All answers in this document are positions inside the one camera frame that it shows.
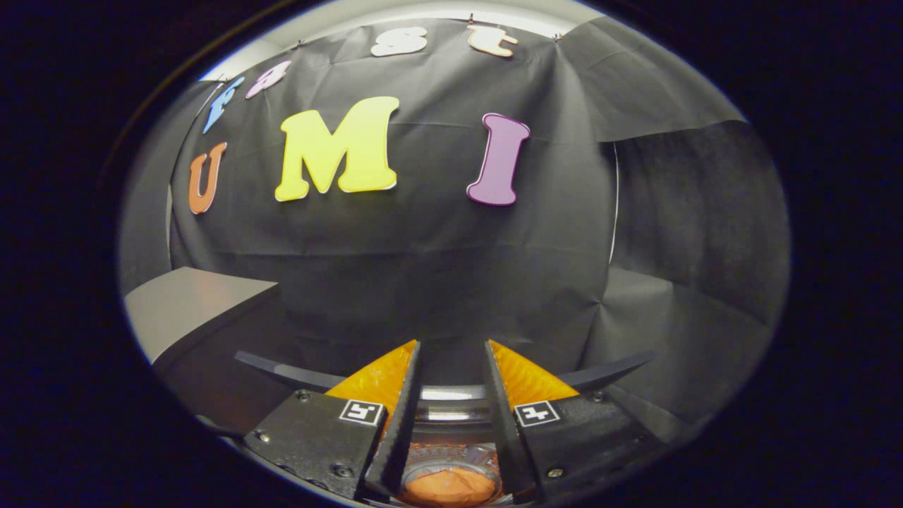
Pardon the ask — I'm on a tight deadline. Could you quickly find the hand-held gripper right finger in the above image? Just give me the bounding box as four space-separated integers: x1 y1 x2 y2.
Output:
483 339 667 503

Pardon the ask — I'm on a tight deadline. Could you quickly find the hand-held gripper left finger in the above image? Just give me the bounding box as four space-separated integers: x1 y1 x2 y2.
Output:
243 339 423 500

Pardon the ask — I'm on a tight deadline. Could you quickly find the orange polo shirt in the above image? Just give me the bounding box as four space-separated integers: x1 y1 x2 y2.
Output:
404 466 499 507

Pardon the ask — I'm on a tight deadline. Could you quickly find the dark washing machine lid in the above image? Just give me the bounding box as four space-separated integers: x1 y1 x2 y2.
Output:
235 351 655 452

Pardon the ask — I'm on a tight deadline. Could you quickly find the black backdrop cloth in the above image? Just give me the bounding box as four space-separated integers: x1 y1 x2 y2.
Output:
116 16 791 442

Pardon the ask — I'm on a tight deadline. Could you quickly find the grey cabinet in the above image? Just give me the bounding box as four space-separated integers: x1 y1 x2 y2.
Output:
123 267 315 428

